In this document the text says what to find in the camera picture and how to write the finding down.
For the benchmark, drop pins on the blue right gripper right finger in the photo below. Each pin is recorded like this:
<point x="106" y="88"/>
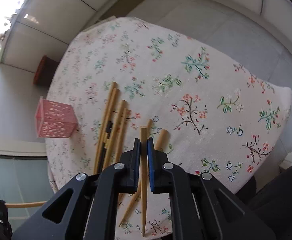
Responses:
<point x="152" y="162"/>

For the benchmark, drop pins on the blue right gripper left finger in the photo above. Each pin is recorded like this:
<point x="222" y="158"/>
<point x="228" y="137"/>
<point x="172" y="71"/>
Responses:
<point x="134" y="162"/>

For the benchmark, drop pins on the bamboo chopstick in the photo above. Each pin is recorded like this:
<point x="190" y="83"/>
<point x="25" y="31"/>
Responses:
<point x="104" y="120"/>
<point x="111" y="107"/>
<point x="25" y="205"/>
<point x="115" y="142"/>
<point x="143" y="139"/>
<point x="158" y="146"/>

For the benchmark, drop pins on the white kitchen cabinets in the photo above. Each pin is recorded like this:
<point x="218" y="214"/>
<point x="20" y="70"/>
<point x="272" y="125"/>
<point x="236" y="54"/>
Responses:
<point x="45" y="27"/>

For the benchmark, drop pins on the floral tablecloth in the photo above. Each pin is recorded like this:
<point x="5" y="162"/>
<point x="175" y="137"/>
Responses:
<point x="220" y="117"/>

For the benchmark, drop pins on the pink perforated utensil holder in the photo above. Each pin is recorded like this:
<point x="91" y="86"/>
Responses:
<point x="54" y="119"/>

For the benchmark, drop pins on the dark bin with red rim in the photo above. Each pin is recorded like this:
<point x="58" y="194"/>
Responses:
<point x="45" y="72"/>

